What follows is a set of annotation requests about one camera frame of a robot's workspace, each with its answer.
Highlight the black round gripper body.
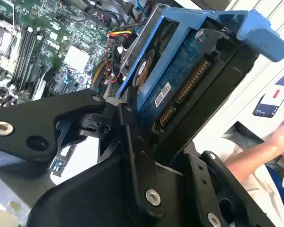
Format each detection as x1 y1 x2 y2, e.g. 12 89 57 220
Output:
28 153 202 227

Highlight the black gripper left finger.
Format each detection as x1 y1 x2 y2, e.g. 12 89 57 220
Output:
0 89 168 222

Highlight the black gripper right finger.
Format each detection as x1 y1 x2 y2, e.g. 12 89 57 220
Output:
186 150 276 227

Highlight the hard disk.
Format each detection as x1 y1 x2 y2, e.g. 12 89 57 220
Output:
115 7 284 166

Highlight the yellow red power wire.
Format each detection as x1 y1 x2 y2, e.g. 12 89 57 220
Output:
107 30 136 50

